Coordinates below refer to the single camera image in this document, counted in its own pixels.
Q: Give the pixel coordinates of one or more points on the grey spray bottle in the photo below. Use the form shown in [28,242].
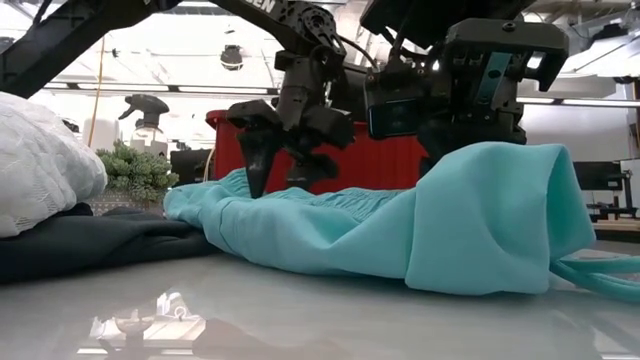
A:
[147,137]

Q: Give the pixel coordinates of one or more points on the teal garment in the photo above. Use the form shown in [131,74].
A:
[450,225]

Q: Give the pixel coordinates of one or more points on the black equipment block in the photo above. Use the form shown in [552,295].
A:
[187,167]

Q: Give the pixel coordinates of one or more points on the white lace garment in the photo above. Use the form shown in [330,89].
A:
[40,165]

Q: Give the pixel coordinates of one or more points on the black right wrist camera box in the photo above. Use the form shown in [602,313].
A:
[395,117]

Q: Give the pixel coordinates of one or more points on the long ceiling light strip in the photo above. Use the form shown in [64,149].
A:
[220,89]

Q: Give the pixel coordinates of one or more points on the black computer monitor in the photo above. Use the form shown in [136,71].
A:
[600,175]

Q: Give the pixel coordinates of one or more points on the green artificial plant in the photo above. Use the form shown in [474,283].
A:
[135,170]

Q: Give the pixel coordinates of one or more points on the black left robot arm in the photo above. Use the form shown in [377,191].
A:
[60,35]

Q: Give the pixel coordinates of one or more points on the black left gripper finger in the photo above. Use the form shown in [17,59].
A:
[310,170]
[257,160]

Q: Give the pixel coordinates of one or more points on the red plastic laundry bin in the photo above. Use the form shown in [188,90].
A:
[375,165]

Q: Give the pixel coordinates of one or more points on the black t-shirt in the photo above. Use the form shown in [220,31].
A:
[100,240]

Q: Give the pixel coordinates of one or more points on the black hanging ceiling lamp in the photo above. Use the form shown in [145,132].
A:
[231,57]

